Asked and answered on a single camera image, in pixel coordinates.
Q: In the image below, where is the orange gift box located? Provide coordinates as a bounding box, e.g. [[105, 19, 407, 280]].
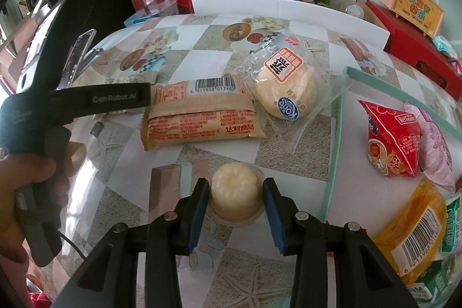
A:
[[379, 0, 444, 39]]

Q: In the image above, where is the brown cake packet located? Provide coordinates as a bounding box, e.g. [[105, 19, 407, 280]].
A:
[[140, 74, 268, 152]]

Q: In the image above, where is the purple snack packet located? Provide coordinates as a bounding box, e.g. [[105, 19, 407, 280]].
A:
[[403, 102, 457, 192]]

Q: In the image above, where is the teal tray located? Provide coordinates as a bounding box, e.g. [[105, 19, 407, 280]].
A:
[[321, 66, 462, 308]]

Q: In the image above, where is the green biscuit packet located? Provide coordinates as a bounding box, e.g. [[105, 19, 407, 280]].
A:
[[441, 193, 462, 254]]

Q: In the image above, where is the clear plastic box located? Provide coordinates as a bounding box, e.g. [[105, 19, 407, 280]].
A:
[[131, 0, 180, 16]]

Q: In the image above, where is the white paper board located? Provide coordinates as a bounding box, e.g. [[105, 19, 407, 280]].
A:
[[191, 0, 391, 48]]

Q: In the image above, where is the small green white packet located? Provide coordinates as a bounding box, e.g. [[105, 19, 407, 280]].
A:
[[408, 257, 456, 307]]

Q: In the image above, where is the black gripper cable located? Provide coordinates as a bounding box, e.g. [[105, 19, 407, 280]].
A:
[[58, 232, 87, 262]]

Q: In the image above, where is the red round snack packet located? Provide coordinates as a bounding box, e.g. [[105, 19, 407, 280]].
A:
[[357, 99, 424, 179]]

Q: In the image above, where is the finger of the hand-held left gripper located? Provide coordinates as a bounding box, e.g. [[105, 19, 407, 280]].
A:
[[54, 82, 152, 123], [11, 0, 99, 96]]

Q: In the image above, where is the blue flat packet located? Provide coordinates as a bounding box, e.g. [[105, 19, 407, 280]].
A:
[[124, 13, 163, 27]]

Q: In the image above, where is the white jelly cup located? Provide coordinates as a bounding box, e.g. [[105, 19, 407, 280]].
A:
[[206, 163, 264, 225]]

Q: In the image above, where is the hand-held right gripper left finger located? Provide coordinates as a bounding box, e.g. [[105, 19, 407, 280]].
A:
[[59, 178, 210, 308]]

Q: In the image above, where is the clear tape roll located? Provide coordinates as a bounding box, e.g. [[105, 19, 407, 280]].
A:
[[338, 0, 365, 19]]

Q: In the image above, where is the person's left hand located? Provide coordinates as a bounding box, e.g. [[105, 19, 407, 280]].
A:
[[0, 149, 73, 260]]

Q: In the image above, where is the orange transparent snack packet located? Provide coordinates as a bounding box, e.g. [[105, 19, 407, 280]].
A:
[[372, 178, 448, 289]]

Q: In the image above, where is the clear bun packet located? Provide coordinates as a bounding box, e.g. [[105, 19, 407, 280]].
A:
[[234, 28, 352, 153]]

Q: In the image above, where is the long red box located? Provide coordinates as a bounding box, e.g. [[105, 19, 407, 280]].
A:
[[365, 0, 462, 92]]

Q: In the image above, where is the light blue packet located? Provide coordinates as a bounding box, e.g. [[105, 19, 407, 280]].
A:
[[431, 35, 457, 58]]

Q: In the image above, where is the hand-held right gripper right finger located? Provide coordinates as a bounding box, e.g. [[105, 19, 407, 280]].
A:
[[262, 178, 416, 308]]

